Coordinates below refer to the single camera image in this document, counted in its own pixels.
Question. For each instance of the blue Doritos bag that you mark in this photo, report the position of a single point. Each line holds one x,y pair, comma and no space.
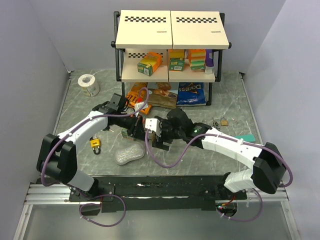
191,94

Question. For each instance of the small brass padlock front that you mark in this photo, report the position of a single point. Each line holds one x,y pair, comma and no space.
224,122

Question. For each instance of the purple white bottle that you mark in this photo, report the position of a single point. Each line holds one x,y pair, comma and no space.
209,62

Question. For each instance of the orange Reese's bag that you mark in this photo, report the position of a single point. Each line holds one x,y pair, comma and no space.
134,96

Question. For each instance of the yellow black padlock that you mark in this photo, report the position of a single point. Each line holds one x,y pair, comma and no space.
95,144

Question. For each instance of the stacked coloured sponges pack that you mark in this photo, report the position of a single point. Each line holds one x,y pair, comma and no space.
196,59

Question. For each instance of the teal rectangular box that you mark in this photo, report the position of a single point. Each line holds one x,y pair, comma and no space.
250,138

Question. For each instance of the white tape roll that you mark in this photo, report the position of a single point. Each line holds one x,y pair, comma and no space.
89,85

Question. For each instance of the orange green box on shelf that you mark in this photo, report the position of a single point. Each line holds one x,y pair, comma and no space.
149,63

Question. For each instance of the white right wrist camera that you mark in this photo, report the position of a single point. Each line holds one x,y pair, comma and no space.
153,124

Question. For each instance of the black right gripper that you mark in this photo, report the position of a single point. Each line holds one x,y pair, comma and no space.
159,141

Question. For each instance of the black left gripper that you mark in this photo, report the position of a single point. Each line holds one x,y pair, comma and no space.
136,130

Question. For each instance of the orange green box on table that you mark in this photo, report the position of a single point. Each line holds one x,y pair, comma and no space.
127,134

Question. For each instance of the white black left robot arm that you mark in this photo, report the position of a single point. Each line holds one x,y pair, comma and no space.
58,153

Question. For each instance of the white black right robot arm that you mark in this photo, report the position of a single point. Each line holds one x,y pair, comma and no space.
265,165

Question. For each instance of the brown chip bag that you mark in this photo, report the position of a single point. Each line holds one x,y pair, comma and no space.
163,94

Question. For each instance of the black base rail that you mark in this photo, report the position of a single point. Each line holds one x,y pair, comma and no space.
163,192

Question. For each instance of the brass padlock long shackle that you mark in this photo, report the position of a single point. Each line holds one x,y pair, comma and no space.
151,135

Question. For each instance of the black frame cream shelf rack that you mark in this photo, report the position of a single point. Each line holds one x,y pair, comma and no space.
137,32

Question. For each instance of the green yellow box on shelf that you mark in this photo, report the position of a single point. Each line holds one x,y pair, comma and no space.
176,59

